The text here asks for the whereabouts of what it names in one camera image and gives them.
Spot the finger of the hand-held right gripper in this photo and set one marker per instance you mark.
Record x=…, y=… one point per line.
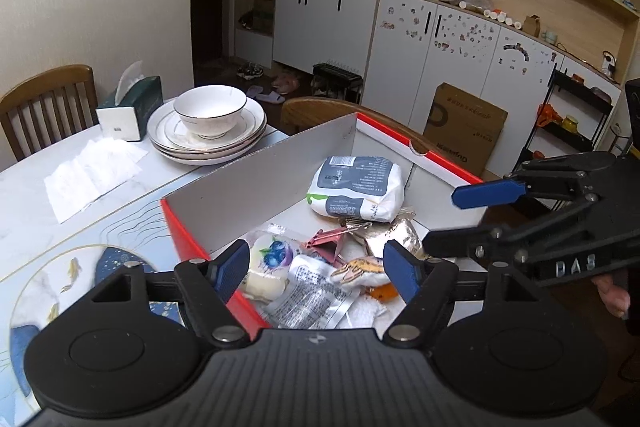
x=487, y=194
x=460, y=242

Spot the green tissue box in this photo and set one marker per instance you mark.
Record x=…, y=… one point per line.
x=130, y=112

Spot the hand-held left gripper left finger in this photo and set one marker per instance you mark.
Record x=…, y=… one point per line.
x=232, y=269

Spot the blueberry cake packet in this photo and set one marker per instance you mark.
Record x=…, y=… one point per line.
x=270, y=257

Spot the silver foil sachet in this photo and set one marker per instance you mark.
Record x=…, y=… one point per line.
x=310, y=292

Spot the brown cardboard carton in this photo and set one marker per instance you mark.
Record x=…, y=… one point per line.
x=465, y=127

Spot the white grey snack bag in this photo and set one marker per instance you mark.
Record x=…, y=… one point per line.
x=355, y=187

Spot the pair of dark sneakers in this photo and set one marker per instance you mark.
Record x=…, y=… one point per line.
x=250, y=71

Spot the red cardboard box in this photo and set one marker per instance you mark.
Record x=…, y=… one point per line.
x=280, y=167

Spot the wooden slat-back chair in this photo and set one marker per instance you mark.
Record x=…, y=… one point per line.
x=45, y=92

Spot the gold snack packet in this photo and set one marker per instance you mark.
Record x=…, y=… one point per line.
x=395, y=232

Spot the bag of white beads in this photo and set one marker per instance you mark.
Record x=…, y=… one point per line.
x=365, y=312

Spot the white gold-rimmed bowl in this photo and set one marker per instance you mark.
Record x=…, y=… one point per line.
x=210, y=114

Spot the pair of pink slippers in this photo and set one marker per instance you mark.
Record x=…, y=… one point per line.
x=285, y=84

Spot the pink binder clip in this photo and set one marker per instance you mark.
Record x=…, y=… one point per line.
x=325, y=247

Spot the small brown paper bag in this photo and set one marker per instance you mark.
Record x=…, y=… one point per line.
x=532, y=27

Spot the beige plush toy head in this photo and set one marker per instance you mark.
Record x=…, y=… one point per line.
x=365, y=269

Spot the wooden curved-back chair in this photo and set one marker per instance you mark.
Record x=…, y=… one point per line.
x=310, y=112

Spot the white paper napkins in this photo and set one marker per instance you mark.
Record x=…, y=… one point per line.
x=95, y=177

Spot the orange tangerine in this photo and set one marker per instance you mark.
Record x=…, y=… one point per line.
x=382, y=293

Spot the pair of purple slippers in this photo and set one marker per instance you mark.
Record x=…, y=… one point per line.
x=265, y=96

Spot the white and wood storage cabinet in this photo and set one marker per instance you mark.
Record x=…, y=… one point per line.
x=400, y=72

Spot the person's right hand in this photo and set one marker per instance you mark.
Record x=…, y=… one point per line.
x=612, y=297

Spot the black trolley rack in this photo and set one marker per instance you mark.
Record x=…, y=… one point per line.
x=575, y=127

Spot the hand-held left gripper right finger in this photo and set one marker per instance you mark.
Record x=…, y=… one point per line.
x=402, y=269

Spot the white gold-rimmed plate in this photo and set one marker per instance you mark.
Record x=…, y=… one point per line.
x=210, y=154
x=200, y=162
x=165, y=127

